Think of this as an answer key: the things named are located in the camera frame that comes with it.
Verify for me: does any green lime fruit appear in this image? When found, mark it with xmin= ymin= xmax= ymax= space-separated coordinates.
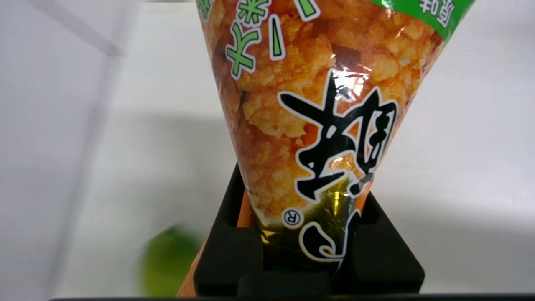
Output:
xmin=140 ymin=226 xmax=201 ymax=297

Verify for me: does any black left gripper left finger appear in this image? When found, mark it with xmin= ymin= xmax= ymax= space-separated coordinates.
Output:
xmin=194 ymin=164 xmax=265 ymax=297

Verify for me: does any orange cookie snack bag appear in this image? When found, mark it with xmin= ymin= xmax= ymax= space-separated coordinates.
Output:
xmin=178 ymin=0 xmax=477 ymax=298

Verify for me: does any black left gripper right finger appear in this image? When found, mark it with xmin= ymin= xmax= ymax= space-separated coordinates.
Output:
xmin=330 ymin=192 xmax=425 ymax=294

